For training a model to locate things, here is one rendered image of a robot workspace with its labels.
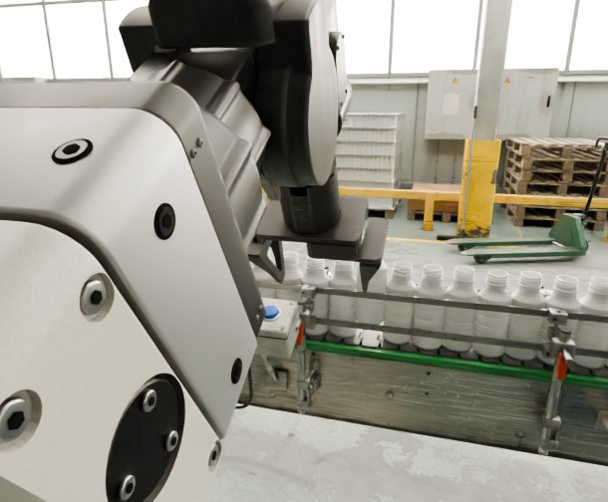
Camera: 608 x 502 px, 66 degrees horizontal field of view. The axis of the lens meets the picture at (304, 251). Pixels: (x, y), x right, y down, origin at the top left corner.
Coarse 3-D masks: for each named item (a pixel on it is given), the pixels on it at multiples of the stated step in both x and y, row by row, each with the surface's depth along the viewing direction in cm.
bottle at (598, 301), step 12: (588, 288) 84; (600, 288) 82; (588, 300) 83; (600, 300) 82; (588, 312) 83; (600, 312) 81; (588, 324) 83; (600, 324) 82; (576, 336) 85; (588, 336) 84; (600, 336) 83; (588, 348) 84; (600, 348) 83; (576, 360) 86; (588, 360) 84; (600, 360) 84
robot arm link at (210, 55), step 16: (208, 48) 26; (224, 48) 26; (240, 48) 25; (144, 64) 23; (160, 64) 23; (192, 64) 22; (208, 64) 22; (224, 64) 22; (240, 64) 22; (256, 64) 24; (128, 80) 22; (144, 80) 22; (240, 80) 22; (256, 80) 24; (272, 192) 28
